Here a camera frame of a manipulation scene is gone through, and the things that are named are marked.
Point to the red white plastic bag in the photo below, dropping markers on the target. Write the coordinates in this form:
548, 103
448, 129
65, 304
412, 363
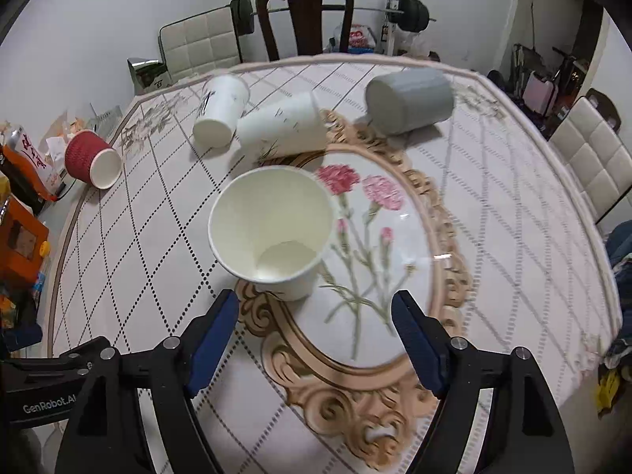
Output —
361, 40

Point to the red ribbed paper cup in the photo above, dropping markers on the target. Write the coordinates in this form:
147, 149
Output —
89, 158

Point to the orange box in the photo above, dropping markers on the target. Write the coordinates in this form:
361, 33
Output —
23, 246

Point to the white paper cup upper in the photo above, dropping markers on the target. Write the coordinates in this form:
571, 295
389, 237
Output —
224, 100

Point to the white paper cup with calligraphy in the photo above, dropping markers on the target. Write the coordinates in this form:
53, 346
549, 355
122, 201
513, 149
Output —
271, 227

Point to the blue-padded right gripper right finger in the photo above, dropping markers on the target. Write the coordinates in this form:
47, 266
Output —
524, 433

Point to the grey ribbed cup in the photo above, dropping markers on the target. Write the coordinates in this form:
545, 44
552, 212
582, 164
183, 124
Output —
401, 102

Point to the orange white snack bag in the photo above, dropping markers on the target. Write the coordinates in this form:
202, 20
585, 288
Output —
19, 150

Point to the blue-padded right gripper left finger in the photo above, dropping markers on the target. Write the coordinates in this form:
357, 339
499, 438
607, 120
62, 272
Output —
105, 431

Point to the cream padded chair left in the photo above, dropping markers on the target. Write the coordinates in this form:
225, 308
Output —
200, 44

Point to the cream padded chair right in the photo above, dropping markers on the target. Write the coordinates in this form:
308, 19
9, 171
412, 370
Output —
596, 158

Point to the pink suitcase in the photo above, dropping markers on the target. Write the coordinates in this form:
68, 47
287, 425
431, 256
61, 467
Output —
539, 94

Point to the floral diamond-pattern tablecloth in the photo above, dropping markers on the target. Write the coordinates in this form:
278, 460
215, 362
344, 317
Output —
476, 217

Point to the silver gift box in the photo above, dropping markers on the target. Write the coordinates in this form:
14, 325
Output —
148, 75

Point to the blue denim clothing pile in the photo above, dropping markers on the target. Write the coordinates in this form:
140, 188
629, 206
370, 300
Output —
618, 246

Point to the dark wooden chair by door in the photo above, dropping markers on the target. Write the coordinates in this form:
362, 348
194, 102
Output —
605, 107

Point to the cream padded chair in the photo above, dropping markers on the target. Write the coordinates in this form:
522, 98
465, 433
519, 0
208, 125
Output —
596, 158
200, 44

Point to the white paper cup centre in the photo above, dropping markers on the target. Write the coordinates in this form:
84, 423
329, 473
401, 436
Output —
284, 128

